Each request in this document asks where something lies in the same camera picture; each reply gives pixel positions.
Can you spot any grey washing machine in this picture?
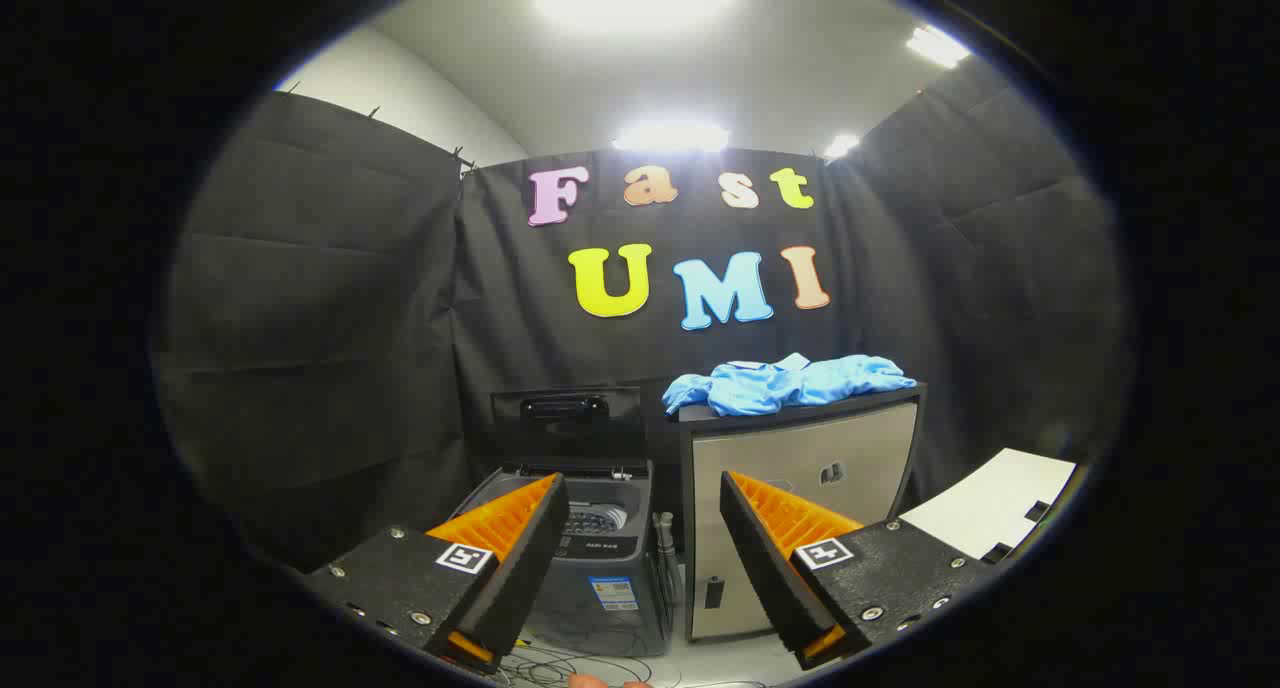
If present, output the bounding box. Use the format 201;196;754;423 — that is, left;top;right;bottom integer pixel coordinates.
450;458;673;659

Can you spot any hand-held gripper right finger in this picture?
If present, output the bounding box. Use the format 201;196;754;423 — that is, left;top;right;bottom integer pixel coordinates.
720;470;993;671

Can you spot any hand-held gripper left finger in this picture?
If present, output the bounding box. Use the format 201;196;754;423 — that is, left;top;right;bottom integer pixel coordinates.
305;473;571;671

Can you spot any black backdrop cloth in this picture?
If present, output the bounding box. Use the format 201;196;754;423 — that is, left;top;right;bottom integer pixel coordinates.
150;58;1131;569

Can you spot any light blue shirt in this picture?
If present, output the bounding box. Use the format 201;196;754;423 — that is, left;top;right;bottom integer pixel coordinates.
662;353;917;417

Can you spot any tangle of thin floor cables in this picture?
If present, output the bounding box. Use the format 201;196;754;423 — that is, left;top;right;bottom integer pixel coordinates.
495;640;771;688

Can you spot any grey cabinet with black top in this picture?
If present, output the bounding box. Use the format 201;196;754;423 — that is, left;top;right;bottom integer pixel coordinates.
678;383;928;644

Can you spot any white flat board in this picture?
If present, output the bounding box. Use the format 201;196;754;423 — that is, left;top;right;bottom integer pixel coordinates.
898;448;1079;564

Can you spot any grey drain hose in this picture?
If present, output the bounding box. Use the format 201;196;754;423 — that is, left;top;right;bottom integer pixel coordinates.
653;511;683;609

